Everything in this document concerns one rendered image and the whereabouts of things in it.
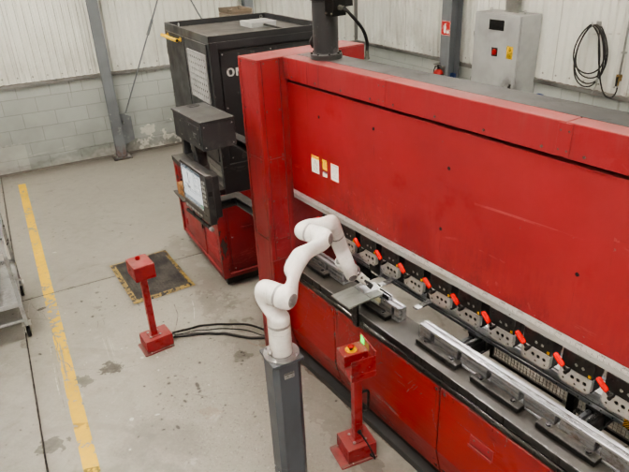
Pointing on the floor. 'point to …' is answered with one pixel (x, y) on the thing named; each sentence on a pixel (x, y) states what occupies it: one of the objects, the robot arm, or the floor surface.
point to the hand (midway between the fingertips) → (367, 284)
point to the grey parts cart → (11, 283)
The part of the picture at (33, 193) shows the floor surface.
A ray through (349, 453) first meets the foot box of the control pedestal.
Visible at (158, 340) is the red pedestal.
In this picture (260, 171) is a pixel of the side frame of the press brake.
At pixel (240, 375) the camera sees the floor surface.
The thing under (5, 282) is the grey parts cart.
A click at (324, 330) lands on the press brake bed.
